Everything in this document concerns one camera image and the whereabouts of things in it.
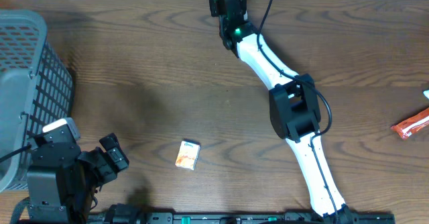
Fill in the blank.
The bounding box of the orange tissue pack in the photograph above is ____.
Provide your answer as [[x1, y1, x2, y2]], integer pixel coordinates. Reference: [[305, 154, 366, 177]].
[[175, 140, 200, 170]]

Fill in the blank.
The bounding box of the red snack packet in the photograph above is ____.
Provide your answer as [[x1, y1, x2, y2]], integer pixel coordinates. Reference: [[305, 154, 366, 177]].
[[391, 109, 428, 139]]

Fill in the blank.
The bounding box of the teal wet wipes pack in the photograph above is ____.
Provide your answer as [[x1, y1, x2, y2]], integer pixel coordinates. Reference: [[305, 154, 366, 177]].
[[423, 90, 429, 99]]

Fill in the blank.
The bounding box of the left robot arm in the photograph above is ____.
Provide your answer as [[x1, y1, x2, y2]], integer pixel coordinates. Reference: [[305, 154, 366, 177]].
[[10, 129, 129, 223]]

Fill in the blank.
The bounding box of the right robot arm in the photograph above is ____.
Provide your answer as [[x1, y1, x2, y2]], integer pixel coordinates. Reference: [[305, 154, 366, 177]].
[[209, 0, 353, 223]]

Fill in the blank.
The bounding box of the grey plastic basket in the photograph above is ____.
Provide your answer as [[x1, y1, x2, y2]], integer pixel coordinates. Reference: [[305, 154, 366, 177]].
[[1, 10, 74, 192]]

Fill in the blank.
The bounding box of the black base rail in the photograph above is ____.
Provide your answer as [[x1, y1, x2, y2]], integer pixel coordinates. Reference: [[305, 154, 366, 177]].
[[87, 204, 395, 224]]

